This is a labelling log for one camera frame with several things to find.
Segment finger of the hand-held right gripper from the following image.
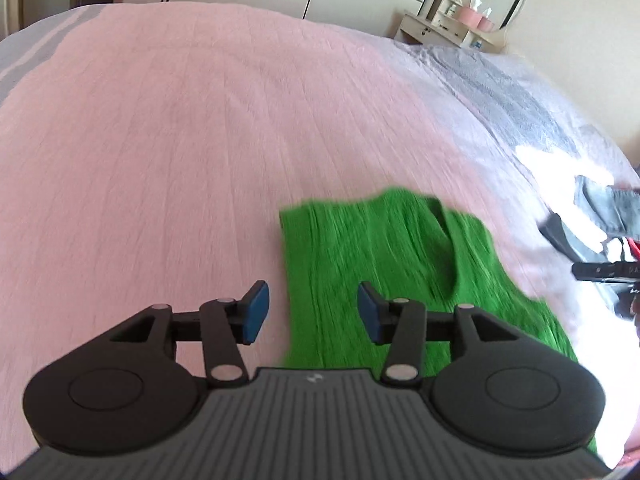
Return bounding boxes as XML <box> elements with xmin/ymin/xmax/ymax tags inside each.
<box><xmin>571</xmin><ymin>260</ymin><xmax>640</xmax><ymax>282</ymax></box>

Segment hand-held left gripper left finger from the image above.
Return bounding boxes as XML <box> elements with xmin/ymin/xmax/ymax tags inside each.
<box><xmin>107</xmin><ymin>280</ymin><xmax>271</xmax><ymax>389</ymax></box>

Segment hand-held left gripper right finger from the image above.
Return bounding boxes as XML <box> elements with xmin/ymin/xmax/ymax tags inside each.
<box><xmin>357</xmin><ymin>281</ymin><xmax>521</xmax><ymax>386</ymax></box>

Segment green knit garment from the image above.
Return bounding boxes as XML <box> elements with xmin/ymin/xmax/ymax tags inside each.
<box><xmin>278</xmin><ymin>187</ymin><xmax>599</xmax><ymax>457</ymax></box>

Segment dark cloth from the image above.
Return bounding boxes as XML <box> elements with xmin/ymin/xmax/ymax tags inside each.
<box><xmin>539</xmin><ymin>214</ymin><xmax>608</xmax><ymax>263</ymax></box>

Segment grey jeans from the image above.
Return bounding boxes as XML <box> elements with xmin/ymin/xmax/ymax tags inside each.
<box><xmin>574</xmin><ymin>175</ymin><xmax>640</xmax><ymax>237</ymax></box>

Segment pink blanket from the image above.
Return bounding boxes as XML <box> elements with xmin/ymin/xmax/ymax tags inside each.
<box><xmin>0</xmin><ymin>2</ymin><xmax>556</xmax><ymax>466</ymax></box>

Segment pale grey striped bedsheet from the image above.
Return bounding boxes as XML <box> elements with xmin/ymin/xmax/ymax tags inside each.
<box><xmin>390</xmin><ymin>40</ymin><xmax>640</xmax><ymax>311</ymax></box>

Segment cream dressing table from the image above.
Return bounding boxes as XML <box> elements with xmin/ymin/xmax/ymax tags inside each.
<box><xmin>394</xmin><ymin>10</ymin><xmax>507</xmax><ymax>56</ymax></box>

